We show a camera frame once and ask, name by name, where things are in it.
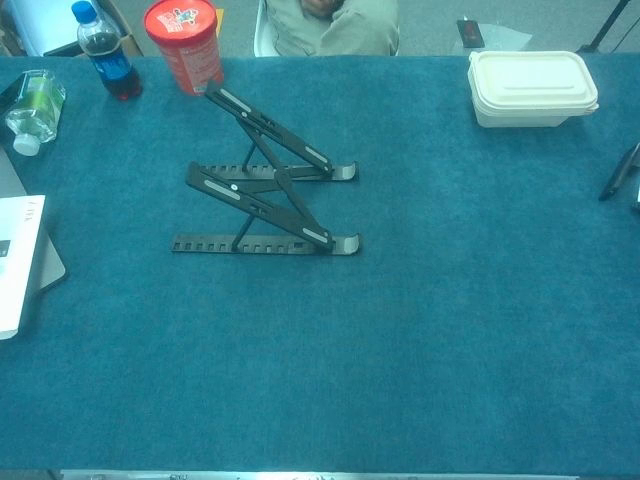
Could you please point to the aluminium frame rail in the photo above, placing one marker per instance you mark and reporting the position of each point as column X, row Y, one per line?
column 350, row 476

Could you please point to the cream lidded food container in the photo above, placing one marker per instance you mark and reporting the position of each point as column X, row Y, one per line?
column 530, row 85

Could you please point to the black device on floor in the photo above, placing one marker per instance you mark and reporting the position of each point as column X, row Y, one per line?
column 470, row 32

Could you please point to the black folding laptop stand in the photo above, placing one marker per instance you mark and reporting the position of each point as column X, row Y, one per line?
column 270, row 212

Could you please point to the teal fabric table cover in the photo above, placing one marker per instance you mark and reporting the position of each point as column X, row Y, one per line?
column 350, row 350

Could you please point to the grey closed laptop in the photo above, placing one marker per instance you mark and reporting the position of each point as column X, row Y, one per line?
column 10, row 175

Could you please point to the red cylindrical canister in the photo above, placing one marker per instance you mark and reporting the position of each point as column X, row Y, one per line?
column 185, row 45

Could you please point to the clear water bottle green label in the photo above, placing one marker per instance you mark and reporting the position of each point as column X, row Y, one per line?
column 35, row 110

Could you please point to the black tripod leg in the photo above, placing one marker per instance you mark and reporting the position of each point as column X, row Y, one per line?
column 605, row 27

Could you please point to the seated person in beige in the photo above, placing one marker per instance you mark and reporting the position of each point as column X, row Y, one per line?
column 350, row 30

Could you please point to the grey paper sheet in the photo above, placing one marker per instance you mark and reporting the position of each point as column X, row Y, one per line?
column 505, row 37

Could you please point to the cola bottle blue label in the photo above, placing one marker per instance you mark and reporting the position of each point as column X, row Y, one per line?
column 112, row 65

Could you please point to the brown cardboard box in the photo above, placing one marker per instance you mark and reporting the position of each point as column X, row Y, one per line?
column 131, row 42

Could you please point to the white product box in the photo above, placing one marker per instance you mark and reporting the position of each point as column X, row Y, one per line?
column 15, row 280

